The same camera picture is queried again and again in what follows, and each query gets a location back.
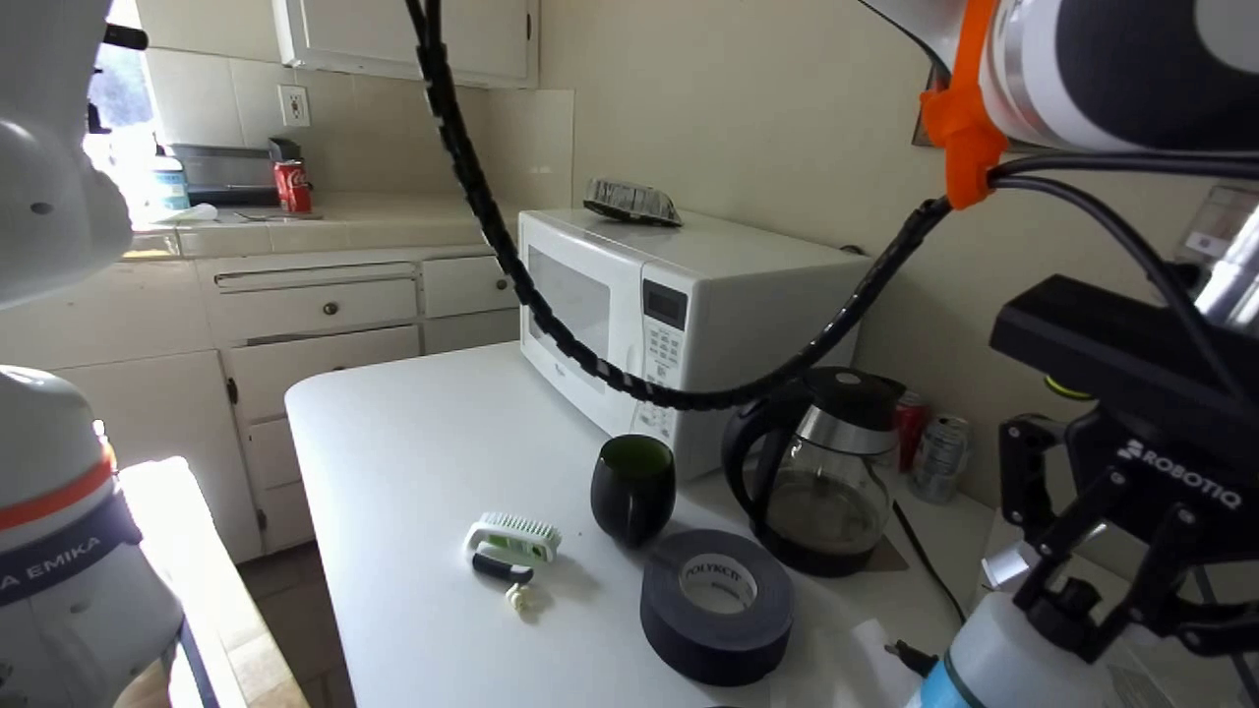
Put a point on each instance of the white kitchen cabinet drawers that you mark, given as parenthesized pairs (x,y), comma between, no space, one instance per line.
(286,322)

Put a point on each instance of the grey duct tape roll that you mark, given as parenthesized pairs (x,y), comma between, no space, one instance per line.
(717,605)

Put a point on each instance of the black cup green inside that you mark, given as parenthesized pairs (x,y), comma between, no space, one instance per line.
(629,487)

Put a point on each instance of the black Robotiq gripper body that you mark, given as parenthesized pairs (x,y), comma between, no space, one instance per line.
(1179,499)

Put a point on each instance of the orange cable clamp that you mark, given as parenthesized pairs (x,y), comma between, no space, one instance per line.
(958,120)

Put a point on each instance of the red soda can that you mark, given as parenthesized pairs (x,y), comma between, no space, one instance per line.
(292,186)

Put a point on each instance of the black remote on microwave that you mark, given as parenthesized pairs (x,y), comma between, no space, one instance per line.
(629,203)

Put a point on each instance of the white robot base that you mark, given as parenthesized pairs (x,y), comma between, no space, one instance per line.
(80,601)

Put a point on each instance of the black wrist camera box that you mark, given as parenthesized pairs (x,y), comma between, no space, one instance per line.
(1134,357)

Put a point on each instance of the black power cord plug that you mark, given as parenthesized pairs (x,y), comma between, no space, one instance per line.
(924,588)

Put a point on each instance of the wall power outlet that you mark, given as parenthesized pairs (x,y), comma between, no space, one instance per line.
(292,108)

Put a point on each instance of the white scrub brush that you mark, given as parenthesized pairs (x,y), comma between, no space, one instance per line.
(509,542)

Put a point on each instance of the silver soda can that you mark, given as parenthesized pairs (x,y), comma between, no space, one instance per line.
(941,457)

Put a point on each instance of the glass kettle black handle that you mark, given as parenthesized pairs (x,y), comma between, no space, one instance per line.
(805,465)

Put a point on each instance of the small cream plastic piece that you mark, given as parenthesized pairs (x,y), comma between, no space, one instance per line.
(522,600)

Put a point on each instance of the white microwave oven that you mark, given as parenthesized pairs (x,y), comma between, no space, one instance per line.
(705,302)

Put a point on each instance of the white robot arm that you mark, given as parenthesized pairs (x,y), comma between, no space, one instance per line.
(1129,86)

